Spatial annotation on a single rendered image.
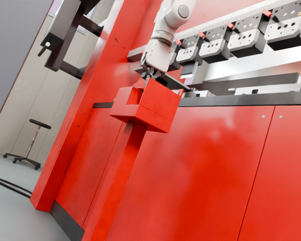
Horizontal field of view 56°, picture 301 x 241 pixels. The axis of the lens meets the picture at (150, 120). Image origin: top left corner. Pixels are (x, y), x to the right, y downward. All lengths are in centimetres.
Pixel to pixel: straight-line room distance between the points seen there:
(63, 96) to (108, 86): 308
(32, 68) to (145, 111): 445
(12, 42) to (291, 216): 95
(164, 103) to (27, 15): 54
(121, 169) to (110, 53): 147
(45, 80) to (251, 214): 476
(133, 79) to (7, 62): 154
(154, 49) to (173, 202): 57
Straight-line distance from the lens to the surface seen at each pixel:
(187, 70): 165
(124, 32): 245
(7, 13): 105
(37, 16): 105
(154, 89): 100
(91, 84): 226
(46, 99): 529
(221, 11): 167
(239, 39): 144
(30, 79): 530
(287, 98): 96
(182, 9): 105
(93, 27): 296
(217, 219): 96
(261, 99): 100
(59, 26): 241
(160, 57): 106
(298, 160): 86
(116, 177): 103
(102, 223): 106
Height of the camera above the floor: 49
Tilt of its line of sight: 11 degrees up
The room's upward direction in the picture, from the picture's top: 20 degrees clockwise
